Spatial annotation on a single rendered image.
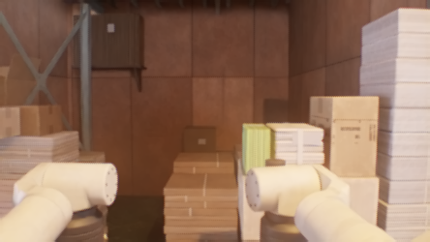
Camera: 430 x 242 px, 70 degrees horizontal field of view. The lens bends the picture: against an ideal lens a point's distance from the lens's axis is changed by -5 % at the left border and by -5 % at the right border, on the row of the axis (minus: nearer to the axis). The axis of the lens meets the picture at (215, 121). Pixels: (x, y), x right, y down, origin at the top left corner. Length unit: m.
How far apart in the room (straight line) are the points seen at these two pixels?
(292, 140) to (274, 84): 3.81
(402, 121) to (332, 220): 0.78
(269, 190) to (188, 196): 1.80
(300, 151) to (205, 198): 1.29
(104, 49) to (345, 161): 4.06
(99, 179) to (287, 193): 0.28
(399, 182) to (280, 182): 0.74
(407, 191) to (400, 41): 0.48
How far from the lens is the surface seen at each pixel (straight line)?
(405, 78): 1.14
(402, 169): 1.17
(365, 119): 1.10
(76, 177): 0.52
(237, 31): 4.85
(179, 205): 2.27
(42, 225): 0.42
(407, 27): 1.16
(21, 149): 2.30
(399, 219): 1.21
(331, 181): 0.47
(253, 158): 1.02
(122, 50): 4.66
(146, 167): 4.99
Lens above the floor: 1.50
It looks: 4 degrees down
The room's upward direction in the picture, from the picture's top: straight up
